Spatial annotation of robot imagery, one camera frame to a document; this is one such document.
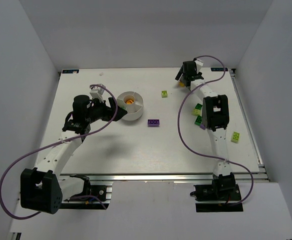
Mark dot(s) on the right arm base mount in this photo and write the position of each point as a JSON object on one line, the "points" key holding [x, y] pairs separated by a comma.
{"points": [[221, 196]]}

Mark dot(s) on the pale lime lego brick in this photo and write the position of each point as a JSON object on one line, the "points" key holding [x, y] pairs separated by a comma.
{"points": [[196, 112]]}

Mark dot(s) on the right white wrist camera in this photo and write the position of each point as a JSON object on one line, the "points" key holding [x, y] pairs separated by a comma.
{"points": [[198, 65]]}

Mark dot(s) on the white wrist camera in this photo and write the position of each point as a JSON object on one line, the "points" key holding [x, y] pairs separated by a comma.
{"points": [[96, 92], [198, 65]]}

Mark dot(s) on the lime 2x2 lego brick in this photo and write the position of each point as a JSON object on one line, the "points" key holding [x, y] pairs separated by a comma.
{"points": [[164, 94]]}

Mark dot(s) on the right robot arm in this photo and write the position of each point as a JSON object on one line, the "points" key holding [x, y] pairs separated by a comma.
{"points": [[215, 119]]}

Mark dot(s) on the white round divided container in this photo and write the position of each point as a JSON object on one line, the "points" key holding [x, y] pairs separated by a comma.
{"points": [[135, 110]]}

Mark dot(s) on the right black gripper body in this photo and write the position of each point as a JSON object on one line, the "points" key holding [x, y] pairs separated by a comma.
{"points": [[186, 75]]}

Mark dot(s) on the aluminium table rail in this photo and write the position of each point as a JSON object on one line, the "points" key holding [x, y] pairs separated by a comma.
{"points": [[261, 176]]}

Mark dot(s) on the dark green 2x2 lego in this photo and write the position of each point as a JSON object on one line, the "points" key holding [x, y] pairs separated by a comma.
{"points": [[198, 106]]}

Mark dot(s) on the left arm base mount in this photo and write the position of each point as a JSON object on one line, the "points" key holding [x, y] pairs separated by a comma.
{"points": [[90, 195]]}

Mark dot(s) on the dark green lego brick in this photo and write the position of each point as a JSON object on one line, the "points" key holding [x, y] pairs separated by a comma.
{"points": [[198, 120]]}

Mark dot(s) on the blue table label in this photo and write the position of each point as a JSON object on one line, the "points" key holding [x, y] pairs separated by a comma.
{"points": [[70, 71], [219, 69]]}

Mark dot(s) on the left blue table label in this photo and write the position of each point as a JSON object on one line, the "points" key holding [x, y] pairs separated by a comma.
{"points": [[70, 71]]}

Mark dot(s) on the purple 2x4 lego brick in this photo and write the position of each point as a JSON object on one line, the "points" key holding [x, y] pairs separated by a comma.
{"points": [[153, 123]]}

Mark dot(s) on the right blue table label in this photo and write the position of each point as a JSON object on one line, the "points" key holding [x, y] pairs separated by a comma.
{"points": [[219, 69]]}

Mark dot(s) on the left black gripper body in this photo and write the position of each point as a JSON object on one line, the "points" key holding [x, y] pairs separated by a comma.
{"points": [[109, 110]]}

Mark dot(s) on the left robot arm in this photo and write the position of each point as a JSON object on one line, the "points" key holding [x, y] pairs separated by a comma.
{"points": [[41, 189]]}

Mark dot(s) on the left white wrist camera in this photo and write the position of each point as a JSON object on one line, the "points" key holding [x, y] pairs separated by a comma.
{"points": [[96, 92]]}

